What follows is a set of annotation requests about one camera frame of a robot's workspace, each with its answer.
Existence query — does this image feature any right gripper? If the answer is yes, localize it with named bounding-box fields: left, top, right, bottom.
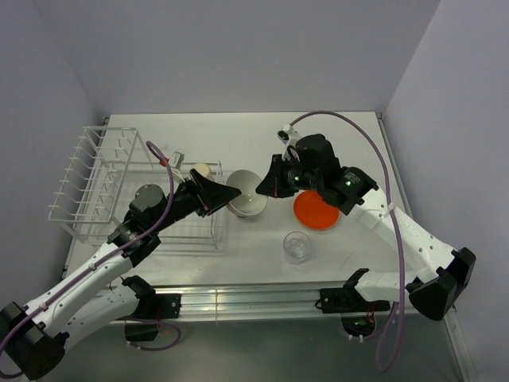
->
left=255, top=154, right=321, bottom=198

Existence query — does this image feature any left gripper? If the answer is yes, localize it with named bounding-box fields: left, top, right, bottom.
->
left=151, top=169, right=240, bottom=233

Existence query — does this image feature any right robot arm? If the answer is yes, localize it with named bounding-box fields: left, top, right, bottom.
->
left=256, top=131, right=476, bottom=321

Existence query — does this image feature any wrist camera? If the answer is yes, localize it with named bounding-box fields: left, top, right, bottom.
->
left=277, top=123, right=301, bottom=147
left=168, top=151, right=185, bottom=170

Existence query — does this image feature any clear glass tumbler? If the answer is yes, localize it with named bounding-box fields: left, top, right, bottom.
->
left=283, top=232, right=312, bottom=265

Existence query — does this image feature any steel cup brown base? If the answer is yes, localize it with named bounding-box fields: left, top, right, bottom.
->
left=231, top=209, right=251, bottom=218
left=192, top=162, right=213, bottom=181

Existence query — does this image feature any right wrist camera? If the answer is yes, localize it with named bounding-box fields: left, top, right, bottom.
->
left=277, top=123, right=301, bottom=147

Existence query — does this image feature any white ceramic bowl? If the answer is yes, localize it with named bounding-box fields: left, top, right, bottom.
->
left=226, top=170, right=268, bottom=216

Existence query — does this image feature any aluminium mounting rail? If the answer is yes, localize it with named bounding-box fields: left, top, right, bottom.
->
left=63, top=280, right=422, bottom=325

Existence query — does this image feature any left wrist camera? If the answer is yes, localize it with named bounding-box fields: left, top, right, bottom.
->
left=168, top=151, right=185, bottom=170

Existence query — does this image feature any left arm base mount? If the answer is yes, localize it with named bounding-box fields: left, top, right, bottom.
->
left=148, top=293, right=181, bottom=320

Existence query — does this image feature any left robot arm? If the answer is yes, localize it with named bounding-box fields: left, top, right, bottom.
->
left=1, top=170, right=241, bottom=380

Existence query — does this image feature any orange plate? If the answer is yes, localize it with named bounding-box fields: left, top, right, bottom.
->
left=293, top=191, right=341, bottom=231

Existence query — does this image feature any white wire dish rack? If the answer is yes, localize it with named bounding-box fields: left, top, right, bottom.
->
left=49, top=127, right=222, bottom=253

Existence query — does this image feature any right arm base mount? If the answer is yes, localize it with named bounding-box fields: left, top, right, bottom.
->
left=314, top=287, right=352, bottom=314

